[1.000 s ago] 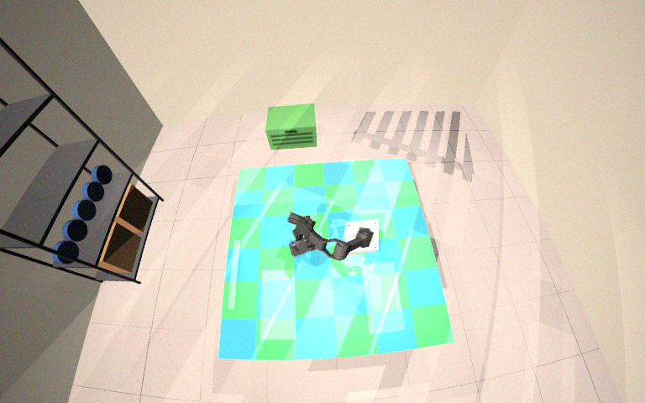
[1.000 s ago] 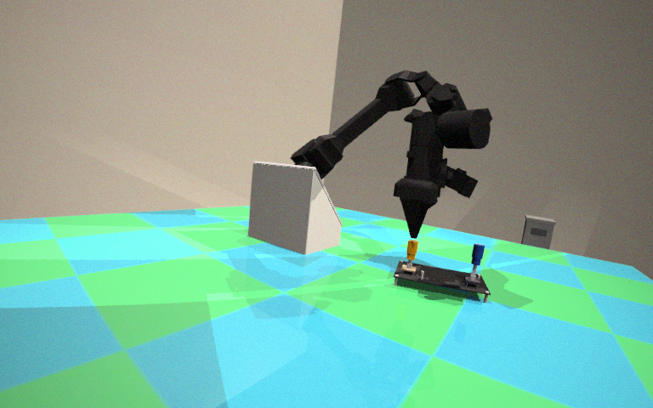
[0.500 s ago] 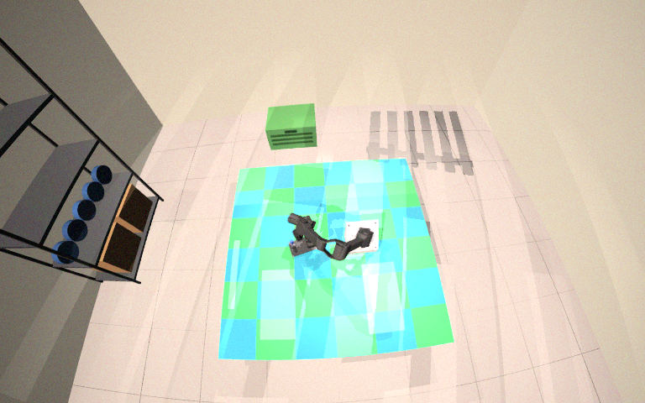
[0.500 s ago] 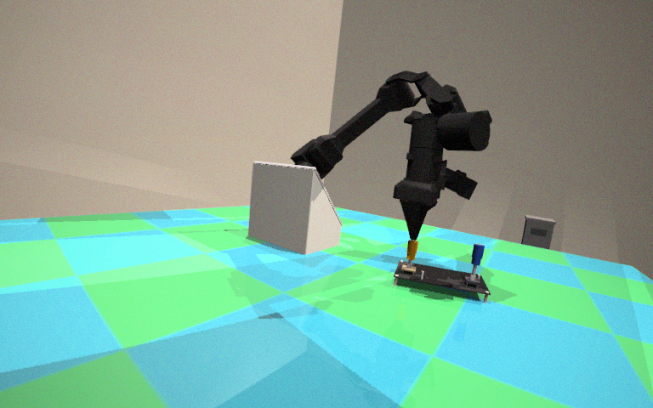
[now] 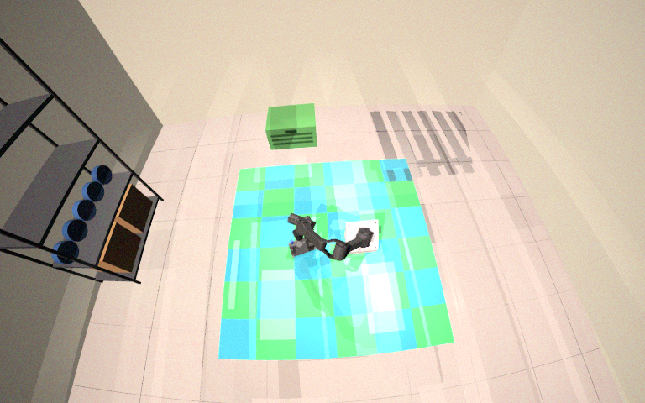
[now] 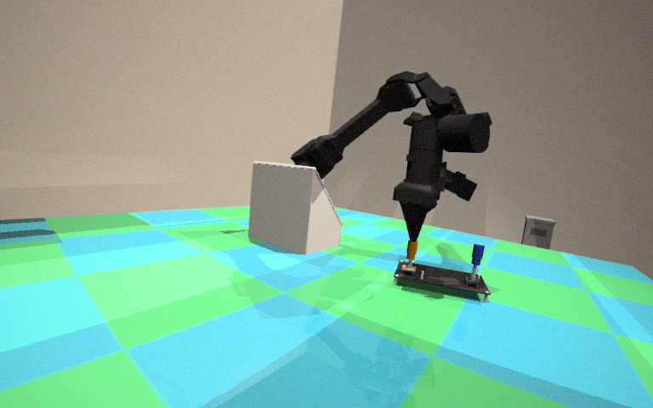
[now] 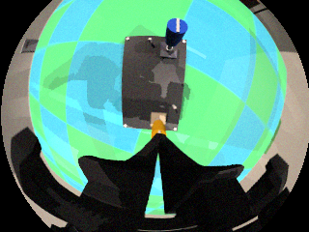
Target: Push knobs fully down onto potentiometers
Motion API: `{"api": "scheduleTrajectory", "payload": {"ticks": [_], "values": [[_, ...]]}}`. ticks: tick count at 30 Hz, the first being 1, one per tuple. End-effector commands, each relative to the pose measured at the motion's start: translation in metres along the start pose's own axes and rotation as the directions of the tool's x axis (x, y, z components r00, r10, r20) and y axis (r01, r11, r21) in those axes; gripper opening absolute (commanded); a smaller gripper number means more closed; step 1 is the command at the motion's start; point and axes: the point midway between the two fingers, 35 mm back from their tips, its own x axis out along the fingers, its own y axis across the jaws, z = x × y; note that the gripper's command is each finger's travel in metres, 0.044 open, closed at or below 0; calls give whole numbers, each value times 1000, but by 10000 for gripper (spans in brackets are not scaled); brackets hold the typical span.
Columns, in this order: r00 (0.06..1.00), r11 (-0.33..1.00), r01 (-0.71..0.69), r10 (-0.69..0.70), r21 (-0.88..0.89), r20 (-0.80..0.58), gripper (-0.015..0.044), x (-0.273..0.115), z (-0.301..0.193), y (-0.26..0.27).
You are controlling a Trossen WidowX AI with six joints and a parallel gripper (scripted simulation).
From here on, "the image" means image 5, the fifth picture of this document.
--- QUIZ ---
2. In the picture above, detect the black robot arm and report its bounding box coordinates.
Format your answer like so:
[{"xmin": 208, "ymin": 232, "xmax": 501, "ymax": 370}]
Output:
[{"xmin": 287, "ymin": 213, "xmax": 374, "ymax": 261}]

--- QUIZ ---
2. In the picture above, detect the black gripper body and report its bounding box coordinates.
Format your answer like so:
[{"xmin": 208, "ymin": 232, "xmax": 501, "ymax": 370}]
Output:
[{"xmin": 303, "ymin": 216, "xmax": 315, "ymax": 248}]

